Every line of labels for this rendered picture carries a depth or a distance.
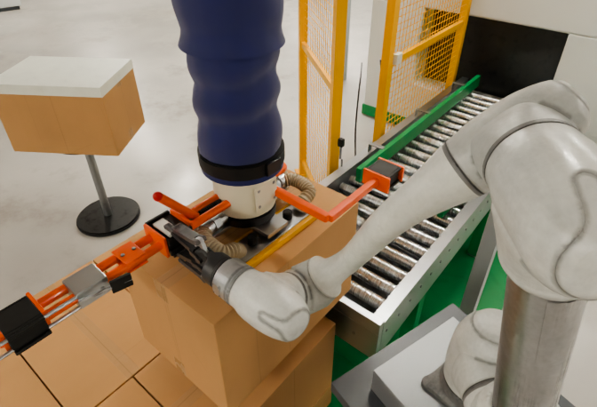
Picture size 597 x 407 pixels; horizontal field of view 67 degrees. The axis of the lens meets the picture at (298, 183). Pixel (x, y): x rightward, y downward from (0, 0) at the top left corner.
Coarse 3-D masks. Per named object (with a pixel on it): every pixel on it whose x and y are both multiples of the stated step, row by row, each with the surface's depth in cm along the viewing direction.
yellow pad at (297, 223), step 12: (288, 204) 136; (288, 216) 128; (300, 216) 131; (312, 216) 132; (288, 228) 126; (300, 228) 128; (240, 240) 123; (252, 240) 119; (264, 240) 123; (276, 240) 123; (288, 240) 125; (252, 252) 119; (264, 252) 119; (252, 264) 116
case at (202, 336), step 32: (320, 192) 144; (320, 224) 132; (352, 224) 143; (160, 256) 121; (288, 256) 121; (320, 256) 133; (160, 288) 115; (192, 288) 112; (160, 320) 127; (192, 320) 110; (224, 320) 105; (320, 320) 152; (160, 352) 141; (192, 352) 121; (224, 352) 111; (256, 352) 124; (288, 352) 141; (224, 384) 117; (256, 384) 132
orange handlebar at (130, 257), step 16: (288, 192) 121; (368, 192) 124; (192, 208) 115; (224, 208) 117; (304, 208) 117; (320, 208) 116; (336, 208) 115; (144, 240) 106; (112, 256) 101; (128, 256) 101; (144, 256) 102; (112, 272) 97; (128, 272) 100; (64, 288) 94; (48, 304) 92
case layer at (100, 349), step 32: (128, 288) 180; (64, 320) 168; (96, 320) 168; (128, 320) 167; (0, 352) 157; (32, 352) 157; (64, 352) 157; (96, 352) 157; (128, 352) 157; (320, 352) 165; (0, 384) 147; (32, 384) 147; (64, 384) 147; (96, 384) 147; (128, 384) 147; (160, 384) 147; (192, 384) 147; (288, 384) 152; (320, 384) 178
